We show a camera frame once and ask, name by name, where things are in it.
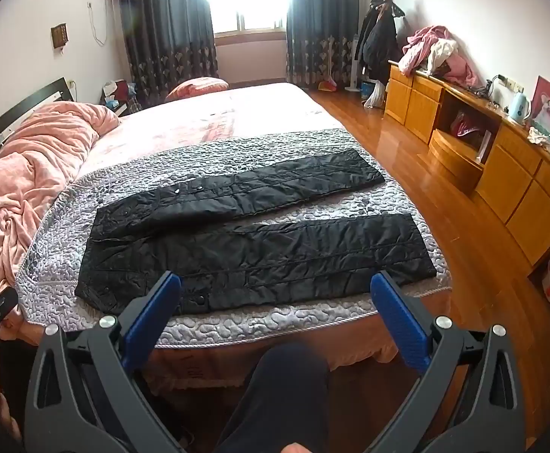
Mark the pink comforter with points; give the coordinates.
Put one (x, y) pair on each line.
(43, 160)

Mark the red bag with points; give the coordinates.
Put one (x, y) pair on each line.
(466, 127)

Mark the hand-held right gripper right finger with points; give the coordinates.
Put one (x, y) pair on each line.
(397, 311)

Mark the dark wooden headboard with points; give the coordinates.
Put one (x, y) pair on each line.
(20, 111)

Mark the wooden cabinet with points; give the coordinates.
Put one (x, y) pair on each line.
(515, 184)

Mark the brown wall box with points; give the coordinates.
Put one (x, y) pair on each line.
(59, 35)

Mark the power strip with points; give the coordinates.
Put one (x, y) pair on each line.
(510, 83)

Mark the pink pillow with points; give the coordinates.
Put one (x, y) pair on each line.
(199, 87)

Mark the black jacket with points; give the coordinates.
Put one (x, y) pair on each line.
(378, 42)

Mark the cluttered nightstand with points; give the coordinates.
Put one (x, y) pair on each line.
(119, 96)

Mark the white tower fan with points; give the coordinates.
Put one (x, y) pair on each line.
(354, 63)

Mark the white garment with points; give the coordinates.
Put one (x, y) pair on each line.
(442, 52)

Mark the pink dustpan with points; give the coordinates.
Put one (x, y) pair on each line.
(327, 85)

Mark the dark patterned curtain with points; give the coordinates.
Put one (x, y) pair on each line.
(161, 33)
(322, 23)

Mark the white plastic bag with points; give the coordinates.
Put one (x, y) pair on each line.
(375, 96)

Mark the black pants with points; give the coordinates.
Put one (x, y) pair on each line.
(256, 264)

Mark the grey quilted blanket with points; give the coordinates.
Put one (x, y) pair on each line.
(237, 325)

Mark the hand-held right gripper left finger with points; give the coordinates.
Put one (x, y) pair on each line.
(154, 311)

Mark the bed with pink sheet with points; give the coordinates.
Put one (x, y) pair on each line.
(237, 108)

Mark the light blue kettle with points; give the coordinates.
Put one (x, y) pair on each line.
(519, 108)

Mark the blue bucket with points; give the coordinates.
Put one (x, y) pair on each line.
(366, 88)

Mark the pink clothes pile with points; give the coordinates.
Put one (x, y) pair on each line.
(461, 73)

